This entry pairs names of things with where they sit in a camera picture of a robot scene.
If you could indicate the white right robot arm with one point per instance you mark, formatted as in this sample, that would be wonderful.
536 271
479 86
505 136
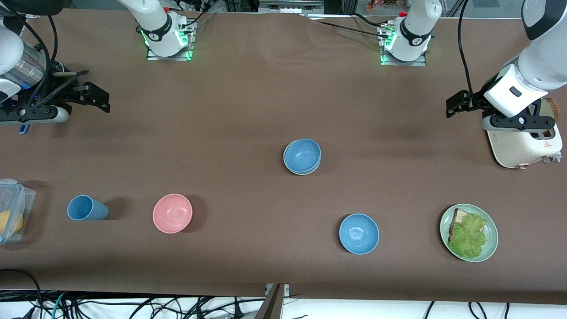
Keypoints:
6 48

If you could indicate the cream white toaster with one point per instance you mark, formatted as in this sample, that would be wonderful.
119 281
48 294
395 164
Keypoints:
522 148

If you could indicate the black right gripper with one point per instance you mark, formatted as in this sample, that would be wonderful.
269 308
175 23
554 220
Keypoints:
61 91

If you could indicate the green bowl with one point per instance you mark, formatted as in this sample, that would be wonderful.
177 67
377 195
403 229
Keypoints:
305 173

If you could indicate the clear plastic lidded container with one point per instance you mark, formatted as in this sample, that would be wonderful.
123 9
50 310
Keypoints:
24 199

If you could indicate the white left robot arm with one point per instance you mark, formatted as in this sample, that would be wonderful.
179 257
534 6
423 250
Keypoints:
540 62

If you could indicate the pink bowl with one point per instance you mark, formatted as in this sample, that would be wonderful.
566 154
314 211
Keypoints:
172 213

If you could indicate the green plate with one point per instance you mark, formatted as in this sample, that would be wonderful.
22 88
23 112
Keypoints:
491 239

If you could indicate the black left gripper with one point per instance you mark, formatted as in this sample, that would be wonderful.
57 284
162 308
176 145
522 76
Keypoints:
477 101

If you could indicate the blue bowl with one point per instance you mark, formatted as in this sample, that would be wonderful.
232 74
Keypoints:
302 155
359 234

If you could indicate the grey box device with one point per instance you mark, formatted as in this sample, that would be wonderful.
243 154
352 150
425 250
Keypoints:
290 6

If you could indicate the yellow fruit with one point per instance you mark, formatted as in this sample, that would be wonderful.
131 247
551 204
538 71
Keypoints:
11 221

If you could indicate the green lettuce leaf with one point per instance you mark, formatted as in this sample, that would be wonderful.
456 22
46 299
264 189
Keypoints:
467 237

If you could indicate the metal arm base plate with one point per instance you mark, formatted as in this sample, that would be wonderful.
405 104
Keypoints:
403 63
168 56

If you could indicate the metal camera stand post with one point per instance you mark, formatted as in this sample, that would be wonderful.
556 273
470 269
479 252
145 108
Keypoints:
272 305

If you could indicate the white power strip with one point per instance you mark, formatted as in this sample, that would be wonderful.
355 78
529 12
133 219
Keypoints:
190 5

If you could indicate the blue ribbed cup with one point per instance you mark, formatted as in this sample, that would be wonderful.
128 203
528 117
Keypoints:
86 208

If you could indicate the bread slice with brown crust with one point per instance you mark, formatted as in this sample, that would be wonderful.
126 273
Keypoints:
460 215

